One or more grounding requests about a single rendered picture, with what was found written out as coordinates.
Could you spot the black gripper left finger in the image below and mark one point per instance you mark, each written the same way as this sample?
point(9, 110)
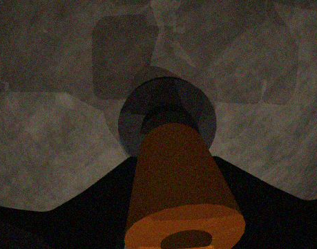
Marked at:
point(94, 219)

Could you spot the dark grey round pedestal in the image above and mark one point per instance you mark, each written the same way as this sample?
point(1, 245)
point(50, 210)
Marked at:
point(160, 101)

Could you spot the orange knob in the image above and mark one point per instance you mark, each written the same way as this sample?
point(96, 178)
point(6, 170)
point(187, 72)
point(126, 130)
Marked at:
point(180, 199)

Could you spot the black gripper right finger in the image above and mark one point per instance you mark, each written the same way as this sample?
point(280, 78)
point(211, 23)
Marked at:
point(274, 219)

